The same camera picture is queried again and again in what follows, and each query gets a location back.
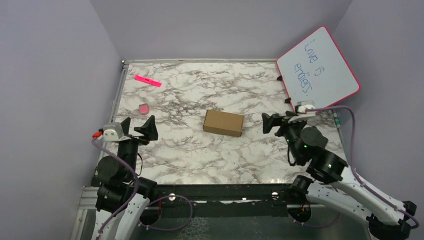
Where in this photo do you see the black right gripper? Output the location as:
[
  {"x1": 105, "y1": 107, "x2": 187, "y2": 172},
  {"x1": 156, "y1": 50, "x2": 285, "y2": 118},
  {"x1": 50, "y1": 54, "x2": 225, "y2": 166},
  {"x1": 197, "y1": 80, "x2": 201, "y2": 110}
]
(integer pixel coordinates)
[{"x1": 261, "y1": 110, "x2": 306, "y2": 163}]

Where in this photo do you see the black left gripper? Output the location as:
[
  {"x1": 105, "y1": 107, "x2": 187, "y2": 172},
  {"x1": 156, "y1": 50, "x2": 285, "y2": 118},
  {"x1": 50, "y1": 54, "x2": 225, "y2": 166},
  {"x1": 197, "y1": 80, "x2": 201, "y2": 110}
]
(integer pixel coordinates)
[{"x1": 118, "y1": 114, "x2": 158, "y2": 179}]

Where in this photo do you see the brown cardboard box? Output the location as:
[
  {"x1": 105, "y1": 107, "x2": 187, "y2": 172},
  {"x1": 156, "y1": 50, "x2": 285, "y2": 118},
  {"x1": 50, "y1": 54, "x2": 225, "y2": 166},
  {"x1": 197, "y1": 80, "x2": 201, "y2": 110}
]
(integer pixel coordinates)
[{"x1": 202, "y1": 109, "x2": 245, "y2": 137}]

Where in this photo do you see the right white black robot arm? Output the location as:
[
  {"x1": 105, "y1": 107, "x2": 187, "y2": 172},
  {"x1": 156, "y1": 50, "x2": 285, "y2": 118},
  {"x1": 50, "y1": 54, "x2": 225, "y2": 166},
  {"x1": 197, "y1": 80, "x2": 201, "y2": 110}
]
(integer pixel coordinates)
[{"x1": 261, "y1": 111, "x2": 417, "y2": 240}]

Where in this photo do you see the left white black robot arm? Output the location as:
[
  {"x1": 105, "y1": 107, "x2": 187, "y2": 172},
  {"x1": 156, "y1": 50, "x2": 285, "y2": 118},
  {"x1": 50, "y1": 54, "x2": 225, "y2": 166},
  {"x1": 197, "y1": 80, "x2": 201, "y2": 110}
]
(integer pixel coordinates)
[{"x1": 91, "y1": 115, "x2": 159, "y2": 240}]

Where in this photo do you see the pink eraser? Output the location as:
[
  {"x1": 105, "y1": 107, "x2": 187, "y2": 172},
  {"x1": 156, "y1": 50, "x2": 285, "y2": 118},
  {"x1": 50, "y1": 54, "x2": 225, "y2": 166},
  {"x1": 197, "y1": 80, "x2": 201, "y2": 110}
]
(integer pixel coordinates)
[{"x1": 138, "y1": 103, "x2": 150, "y2": 115}]

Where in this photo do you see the pink highlighter marker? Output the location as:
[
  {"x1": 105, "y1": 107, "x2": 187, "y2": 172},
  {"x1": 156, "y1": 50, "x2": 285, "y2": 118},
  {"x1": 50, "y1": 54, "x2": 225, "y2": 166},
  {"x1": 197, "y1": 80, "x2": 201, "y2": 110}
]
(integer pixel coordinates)
[{"x1": 134, "y1": 74, "x2": 162, "y2": 88}]

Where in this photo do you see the green capped marker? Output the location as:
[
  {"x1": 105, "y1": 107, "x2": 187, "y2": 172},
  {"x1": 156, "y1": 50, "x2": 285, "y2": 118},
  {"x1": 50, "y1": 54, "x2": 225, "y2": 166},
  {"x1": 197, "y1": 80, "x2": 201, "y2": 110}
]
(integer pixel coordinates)
[{"x1": 332, "y1": 112, "x2": 341, "y2": 129}]

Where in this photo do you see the pink framed whiteboard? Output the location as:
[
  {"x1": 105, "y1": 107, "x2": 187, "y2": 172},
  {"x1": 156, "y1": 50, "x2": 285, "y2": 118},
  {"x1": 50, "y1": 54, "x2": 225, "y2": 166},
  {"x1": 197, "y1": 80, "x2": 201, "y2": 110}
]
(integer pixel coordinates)
[{"x1": 276, "y1": 26, "x2": 361, "y2": 108}]

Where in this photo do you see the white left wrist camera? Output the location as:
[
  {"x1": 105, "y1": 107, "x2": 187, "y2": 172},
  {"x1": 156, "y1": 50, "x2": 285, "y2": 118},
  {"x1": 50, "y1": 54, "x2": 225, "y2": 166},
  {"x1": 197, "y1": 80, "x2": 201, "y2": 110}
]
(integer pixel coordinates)
[{"x1": 92, "y1": 122, "x2": 125, "y2": 142}]

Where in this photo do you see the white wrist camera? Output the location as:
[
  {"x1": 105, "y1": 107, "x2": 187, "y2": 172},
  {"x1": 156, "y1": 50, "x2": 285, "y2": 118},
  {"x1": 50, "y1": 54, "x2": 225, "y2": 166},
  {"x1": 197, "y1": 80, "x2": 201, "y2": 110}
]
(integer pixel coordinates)
[
  {"x1": 294, "y1": 101, "x2": 317, "y2": 115},
  {"x1": 92, "y1": 122, "x2": 125, "y2": 142}
]

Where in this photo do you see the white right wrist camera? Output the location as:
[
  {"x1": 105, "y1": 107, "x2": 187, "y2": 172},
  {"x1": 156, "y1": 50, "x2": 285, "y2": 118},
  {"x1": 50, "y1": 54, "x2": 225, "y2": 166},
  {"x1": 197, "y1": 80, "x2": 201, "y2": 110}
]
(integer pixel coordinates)
[{"x1": 294, "y1": 101, "x2": 317, "y2": 115}]

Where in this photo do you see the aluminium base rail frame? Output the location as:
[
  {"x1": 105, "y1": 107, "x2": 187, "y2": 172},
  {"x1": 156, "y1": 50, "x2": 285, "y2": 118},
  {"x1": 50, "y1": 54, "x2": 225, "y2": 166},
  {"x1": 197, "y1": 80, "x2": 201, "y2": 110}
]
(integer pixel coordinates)
[{"x1": 71, "y1": 58, "x2": 377, "y2": 240}]

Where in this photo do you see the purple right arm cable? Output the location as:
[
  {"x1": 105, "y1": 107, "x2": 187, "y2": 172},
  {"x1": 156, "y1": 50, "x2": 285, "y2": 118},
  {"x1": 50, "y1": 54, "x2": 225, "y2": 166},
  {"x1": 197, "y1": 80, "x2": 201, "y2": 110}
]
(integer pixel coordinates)
[{"x1": 288, "y1": 105, "x2": 421, "y2": 230}]

